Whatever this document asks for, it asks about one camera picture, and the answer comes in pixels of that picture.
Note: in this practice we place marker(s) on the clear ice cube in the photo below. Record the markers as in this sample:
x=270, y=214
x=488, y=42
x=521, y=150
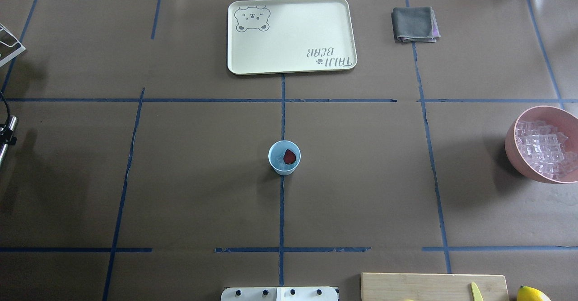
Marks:
x=278, y=162

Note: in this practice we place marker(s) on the yellow lemon right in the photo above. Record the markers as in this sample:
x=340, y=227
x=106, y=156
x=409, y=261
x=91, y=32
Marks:
x=526, y=293

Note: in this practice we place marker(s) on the wooden cutting board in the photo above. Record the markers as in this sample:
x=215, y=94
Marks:
x=430, y=287

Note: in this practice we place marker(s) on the pink bowl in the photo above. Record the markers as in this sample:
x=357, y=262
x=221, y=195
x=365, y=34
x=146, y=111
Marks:
x=562, y=120

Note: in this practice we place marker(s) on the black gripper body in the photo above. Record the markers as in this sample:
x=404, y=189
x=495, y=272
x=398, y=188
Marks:
x=5, y=134

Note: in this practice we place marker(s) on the yellow knife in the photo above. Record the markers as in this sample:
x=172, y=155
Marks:
x=475, y=292

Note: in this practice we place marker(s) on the red strawberry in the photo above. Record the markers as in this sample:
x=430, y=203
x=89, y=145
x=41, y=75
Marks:
x=289, y=158

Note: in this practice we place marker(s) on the white camera pole base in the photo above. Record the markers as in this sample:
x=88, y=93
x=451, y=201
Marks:
x=309, y=293

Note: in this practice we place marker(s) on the blue plastic cup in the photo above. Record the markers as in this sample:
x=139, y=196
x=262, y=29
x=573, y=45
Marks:
x=279, y=148

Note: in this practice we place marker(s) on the pile of ice cubes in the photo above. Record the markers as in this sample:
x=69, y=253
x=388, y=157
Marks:
x=544, y=148

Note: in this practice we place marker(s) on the grey folded cloth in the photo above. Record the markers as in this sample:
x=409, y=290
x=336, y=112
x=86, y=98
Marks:
x=415, y=24

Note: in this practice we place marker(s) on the white wire cup rack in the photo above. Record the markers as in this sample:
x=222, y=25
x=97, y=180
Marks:
x=10, y=46

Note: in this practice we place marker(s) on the beige bear tray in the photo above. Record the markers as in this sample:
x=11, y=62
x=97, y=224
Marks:
x=290, y=36

